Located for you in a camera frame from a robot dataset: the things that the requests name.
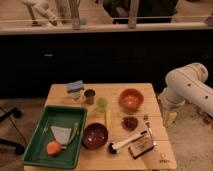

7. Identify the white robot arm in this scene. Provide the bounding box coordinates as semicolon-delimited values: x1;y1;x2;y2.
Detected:
158;63;213;127

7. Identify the dark metal cup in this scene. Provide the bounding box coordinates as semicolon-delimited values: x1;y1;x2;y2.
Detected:
84;89;95;105

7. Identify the orange bowl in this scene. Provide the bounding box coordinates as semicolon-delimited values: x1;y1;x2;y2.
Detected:
119;88;144;111

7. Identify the yellow banana toy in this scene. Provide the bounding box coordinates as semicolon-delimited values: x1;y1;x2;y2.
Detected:
105;109;111;130

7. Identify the clear glass jar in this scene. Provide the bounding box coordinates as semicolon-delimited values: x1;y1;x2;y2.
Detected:
70;91;81;101

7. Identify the blue sponge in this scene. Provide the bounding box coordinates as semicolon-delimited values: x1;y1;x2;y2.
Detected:
66;80;84;93

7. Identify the dark red bowl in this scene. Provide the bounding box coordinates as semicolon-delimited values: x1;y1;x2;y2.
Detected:
82;123;108;150

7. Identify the silver fork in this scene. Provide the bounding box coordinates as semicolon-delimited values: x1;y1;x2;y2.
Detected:
143;114;157;146

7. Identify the green utensil in tray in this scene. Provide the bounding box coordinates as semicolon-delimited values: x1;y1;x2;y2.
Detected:
62;122;79;149

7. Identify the grey folded cloth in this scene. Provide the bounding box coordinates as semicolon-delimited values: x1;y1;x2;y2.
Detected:
51;126;72;145

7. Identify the wooden block eraser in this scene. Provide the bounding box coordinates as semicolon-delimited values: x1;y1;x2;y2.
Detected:
128;137;154;159

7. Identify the green plastic tray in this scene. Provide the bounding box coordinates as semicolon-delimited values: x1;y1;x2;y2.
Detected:
23;105;87;170

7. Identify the orange carrot toy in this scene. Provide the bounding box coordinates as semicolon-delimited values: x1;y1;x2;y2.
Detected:
46;141;61;156

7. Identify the black office chair base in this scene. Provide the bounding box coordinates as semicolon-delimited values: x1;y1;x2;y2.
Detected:
0;105;27;156

